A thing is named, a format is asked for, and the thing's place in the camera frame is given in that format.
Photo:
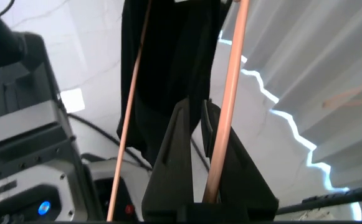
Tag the pink clothes hanger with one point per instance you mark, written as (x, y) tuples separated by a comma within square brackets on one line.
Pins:
[(349, 93), (229, 93)]

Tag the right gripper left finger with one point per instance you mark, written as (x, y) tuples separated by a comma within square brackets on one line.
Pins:
[(171, 174)]

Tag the white curtain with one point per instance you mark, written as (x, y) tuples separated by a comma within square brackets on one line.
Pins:
[(324, 46)]

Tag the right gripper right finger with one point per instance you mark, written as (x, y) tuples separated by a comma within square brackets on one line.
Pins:
[(246, 186)]

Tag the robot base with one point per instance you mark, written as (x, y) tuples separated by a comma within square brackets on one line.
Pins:
[(28, 124)]

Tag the black garment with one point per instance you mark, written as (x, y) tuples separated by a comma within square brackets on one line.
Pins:
[(174, 62)]

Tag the black clothes rack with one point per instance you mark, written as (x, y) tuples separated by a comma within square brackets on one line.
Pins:
[(324, 197)]

